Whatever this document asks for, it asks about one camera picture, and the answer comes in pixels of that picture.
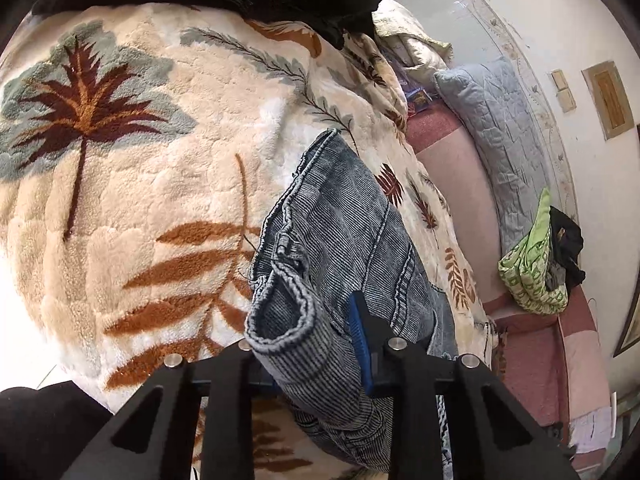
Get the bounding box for pink sofa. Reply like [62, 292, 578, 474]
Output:
[405, 100, 621, 466]

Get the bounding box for leaf print fleece blanket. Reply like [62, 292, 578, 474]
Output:
[0, 0, 496, 480]

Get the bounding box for black clothes pile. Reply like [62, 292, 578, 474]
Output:
[547, 205, 586, 288]

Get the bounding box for green patterned blanket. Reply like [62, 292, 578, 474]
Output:
[497, 187, 571, 316]

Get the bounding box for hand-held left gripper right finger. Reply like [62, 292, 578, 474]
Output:
[348, 291, 581, 480]

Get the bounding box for cream crumpled cloth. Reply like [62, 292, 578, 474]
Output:
[372, 0, 453, 73]

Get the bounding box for pale lilac cloth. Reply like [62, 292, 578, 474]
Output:
[570, 405, 618, 453]

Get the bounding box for dark picture frame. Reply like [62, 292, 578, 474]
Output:
[612, 285, 640, 358]

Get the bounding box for grey quilted pillow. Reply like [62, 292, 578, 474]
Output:
[434, 55, 561, 256]

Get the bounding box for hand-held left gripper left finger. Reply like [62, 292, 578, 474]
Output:
[60, 341, 280, 480]

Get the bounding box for grey washed denim pants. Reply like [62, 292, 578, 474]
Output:
[245, 129, 461, 473]

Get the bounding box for framed wall panel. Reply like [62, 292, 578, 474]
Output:
[581, 60, 635, 141]

